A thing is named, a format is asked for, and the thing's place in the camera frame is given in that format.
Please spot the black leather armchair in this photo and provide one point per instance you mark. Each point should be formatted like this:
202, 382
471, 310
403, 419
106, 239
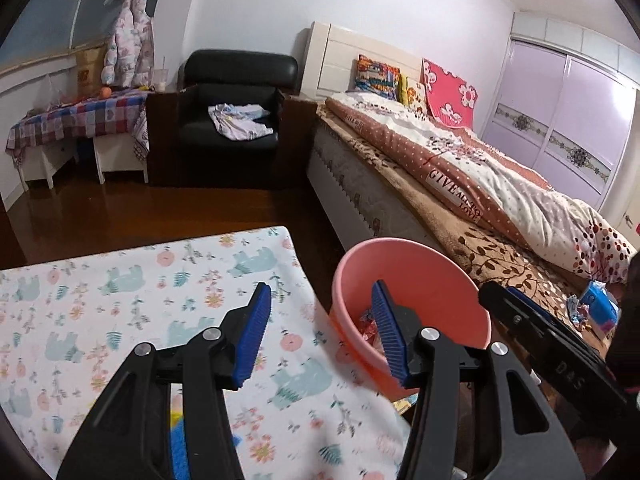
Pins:
235, 135

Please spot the blue packet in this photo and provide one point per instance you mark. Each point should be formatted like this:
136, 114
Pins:
600, 307

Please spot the pink flower pillow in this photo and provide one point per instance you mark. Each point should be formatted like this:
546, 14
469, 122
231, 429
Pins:
450, 92

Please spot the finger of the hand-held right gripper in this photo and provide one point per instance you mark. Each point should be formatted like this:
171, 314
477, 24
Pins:
550, 355
530, 301

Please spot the small snack wrappers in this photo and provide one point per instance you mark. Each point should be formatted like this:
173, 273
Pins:
576, 312

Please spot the brown cardboard box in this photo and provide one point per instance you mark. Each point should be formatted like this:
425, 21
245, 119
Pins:
89, 72

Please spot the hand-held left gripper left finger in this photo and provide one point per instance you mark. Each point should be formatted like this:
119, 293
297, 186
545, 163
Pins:
255, 330

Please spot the white headboard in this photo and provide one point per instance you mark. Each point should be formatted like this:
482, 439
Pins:
335, 60

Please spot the yellow flower pillow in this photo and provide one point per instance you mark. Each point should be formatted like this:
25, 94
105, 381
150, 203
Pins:
412, 95

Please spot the bed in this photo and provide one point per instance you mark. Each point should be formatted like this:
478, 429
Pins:
350, 180

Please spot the polka dot quilt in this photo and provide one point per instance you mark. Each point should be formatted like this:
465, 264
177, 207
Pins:
500, 185

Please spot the lilac sliding door wardrobe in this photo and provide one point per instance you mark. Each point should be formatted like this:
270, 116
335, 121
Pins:
575, 110

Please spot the checkered tablecloth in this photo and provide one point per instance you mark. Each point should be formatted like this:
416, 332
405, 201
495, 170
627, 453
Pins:
75, 120

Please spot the floral padded jacket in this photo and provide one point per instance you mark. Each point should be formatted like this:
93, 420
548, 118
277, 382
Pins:
130, 45

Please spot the white side table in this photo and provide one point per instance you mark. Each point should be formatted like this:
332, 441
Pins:
120, 157

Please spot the plastic cup with straw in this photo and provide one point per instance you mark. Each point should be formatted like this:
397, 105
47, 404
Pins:
160, 81

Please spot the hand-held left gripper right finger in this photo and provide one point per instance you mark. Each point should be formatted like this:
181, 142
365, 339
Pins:
387, 330

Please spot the pink plastic basin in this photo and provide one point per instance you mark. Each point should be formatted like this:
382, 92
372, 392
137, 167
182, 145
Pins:
425, 270

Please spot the colourful patterned pillow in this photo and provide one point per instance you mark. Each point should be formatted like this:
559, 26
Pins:
377, 77

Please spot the white printed cloth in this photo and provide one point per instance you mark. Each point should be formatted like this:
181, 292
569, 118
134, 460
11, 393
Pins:
240, 122

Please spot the red plastic bag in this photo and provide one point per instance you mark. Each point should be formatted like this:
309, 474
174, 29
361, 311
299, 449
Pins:
372, 335

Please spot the dark wooden cabinet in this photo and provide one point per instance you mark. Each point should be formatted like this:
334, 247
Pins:
300, 140
162, 135

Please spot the brown leaf pattern blanket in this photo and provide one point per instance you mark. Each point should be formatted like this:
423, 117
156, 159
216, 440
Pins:
500, 255

